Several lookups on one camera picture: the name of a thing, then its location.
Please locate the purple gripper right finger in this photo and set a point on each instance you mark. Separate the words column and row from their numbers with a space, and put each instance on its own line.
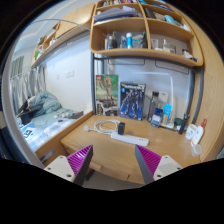
column 153, row 166

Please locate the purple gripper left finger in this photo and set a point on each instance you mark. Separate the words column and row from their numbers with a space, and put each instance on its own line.
column 73, row 167

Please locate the black charger plug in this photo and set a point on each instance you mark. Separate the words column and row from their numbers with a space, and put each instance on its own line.
column 121, row 128

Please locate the white desk lamp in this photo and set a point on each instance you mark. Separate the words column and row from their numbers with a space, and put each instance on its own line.
column 170, row 124

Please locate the wooden desk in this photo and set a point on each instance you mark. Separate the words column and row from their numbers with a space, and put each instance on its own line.
column 115, row 158

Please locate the white power strip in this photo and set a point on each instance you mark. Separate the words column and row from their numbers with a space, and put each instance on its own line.
column 130, row 139

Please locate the small blue box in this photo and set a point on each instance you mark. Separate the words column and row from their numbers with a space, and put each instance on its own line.
column 156, row 118

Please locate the clear plastic cup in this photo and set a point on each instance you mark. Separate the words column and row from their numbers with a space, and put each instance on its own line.
column 196, row 150

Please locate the bed with light bedding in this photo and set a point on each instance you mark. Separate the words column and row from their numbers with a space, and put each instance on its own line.
column 39, row 130

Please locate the white cup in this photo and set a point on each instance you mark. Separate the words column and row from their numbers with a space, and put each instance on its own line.
column 191, row 129

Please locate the black handheld device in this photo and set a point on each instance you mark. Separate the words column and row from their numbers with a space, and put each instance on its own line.
column 184, row 122

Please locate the white glue bottle red cap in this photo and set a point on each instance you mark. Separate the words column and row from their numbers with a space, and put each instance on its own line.
column 198, row 133

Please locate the dark glass bottle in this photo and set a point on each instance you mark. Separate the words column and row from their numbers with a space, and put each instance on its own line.
column 153, row 104

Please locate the blue robot model box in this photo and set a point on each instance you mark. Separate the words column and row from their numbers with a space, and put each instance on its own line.
column 132, row 96

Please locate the blue-grey blanket pile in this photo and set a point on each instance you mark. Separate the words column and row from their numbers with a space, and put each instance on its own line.
column 44, row 103

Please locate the green Lego box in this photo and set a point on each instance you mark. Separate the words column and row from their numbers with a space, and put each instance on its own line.
column 107, row 95

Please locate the grey curtain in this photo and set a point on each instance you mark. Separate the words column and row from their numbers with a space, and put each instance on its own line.
column 25, row 82

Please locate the blue white bottle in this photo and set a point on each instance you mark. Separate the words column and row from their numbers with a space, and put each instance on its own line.
column 129, row 40

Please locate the upper wooden bunk cabinet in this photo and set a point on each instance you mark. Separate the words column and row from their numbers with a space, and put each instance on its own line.
column 75, row 23

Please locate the wooden wall shelf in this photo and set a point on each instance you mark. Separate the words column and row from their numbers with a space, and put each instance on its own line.
column 158, row 31

